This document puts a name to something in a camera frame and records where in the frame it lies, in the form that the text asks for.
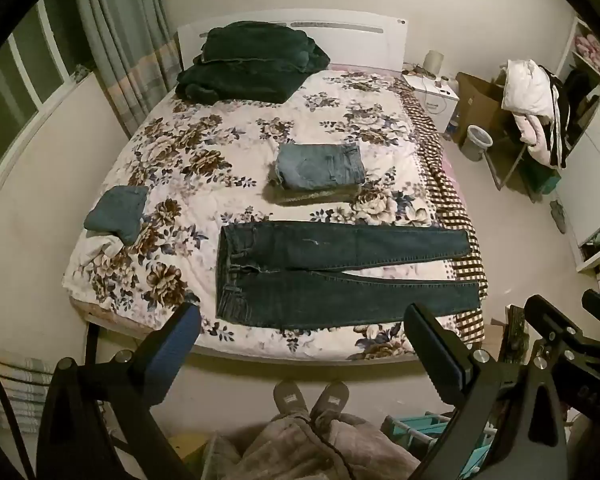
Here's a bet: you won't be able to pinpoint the white nightstand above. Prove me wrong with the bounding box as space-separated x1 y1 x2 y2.
404 72 461 133

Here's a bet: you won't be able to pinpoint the pink folded bedding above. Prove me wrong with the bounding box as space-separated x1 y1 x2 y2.
572 32 600 77

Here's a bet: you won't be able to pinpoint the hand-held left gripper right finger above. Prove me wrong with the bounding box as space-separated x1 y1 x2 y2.
402 302 571 480

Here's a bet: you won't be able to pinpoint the metal frame chair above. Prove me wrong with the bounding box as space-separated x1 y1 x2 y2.
482 132 561 203

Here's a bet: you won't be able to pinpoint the person's grey shoe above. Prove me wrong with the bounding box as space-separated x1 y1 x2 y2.
272 380 311 418
310 381 351 423

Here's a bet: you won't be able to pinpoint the striped grey curtain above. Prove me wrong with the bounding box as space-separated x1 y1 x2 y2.
72 0 183 137

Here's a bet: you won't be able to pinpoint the window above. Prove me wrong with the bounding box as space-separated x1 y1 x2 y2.
0 0 90 202

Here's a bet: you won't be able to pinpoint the cardboard box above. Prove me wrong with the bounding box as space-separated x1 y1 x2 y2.
452 71 513 146

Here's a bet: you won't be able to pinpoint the floral bed blanket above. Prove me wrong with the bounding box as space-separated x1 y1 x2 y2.
62 67 453 361

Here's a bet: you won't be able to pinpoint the teal plastic rack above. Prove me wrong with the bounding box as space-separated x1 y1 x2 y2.
382 410 496 473

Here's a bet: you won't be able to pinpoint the grey slipper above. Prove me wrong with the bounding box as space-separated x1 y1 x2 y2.
550 200 567 235

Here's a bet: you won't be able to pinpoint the white wardrobe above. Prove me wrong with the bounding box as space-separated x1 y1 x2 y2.
555 14 600 275

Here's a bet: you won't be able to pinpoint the pink garment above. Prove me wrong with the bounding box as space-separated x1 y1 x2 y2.
512 112 561 168

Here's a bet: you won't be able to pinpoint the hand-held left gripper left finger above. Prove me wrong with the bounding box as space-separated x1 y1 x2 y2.
36 302 203 480

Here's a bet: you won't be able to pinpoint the dark blue jeans pants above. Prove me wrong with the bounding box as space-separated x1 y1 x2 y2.
215 220 482 332

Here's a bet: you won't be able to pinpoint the dark green blanket pile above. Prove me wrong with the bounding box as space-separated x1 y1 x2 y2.
175 20 331 106

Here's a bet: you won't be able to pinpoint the person's right grey shoe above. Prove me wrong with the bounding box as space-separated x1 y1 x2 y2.
310 381 351 423

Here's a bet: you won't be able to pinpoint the folded light blue jeans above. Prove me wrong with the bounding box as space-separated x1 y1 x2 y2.
268 143 367 192

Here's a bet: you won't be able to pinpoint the black white striped garment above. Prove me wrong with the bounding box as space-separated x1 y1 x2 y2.
536 65 581 170

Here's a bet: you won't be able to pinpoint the white bed headboard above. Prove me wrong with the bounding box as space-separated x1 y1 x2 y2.
176 9 410 73

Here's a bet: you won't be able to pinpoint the person's left grey shoe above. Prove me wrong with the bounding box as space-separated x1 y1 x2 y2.
272 380 311 418

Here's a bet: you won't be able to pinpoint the grey trash bin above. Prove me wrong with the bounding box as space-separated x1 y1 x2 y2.
461 125 493 162

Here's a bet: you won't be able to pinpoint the folded teal cloth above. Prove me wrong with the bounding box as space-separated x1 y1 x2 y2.
84 185 151 246

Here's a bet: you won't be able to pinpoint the brown checkered bed sheet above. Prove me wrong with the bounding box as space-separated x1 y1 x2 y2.
392 74 490 346

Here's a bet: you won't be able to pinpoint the folded olive frayed pants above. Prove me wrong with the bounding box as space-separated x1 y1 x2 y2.
267 180 365 207

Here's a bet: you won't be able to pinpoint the person's grey fleece robe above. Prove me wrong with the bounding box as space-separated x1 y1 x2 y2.
200 410 423 480

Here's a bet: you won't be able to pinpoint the black cable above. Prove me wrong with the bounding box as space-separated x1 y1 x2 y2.
0 345 35 480

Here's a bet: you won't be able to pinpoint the white radiator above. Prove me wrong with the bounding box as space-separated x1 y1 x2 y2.
0 355 56 433

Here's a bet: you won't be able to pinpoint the white jacket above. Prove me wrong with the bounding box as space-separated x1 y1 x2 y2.
501 59 556 118

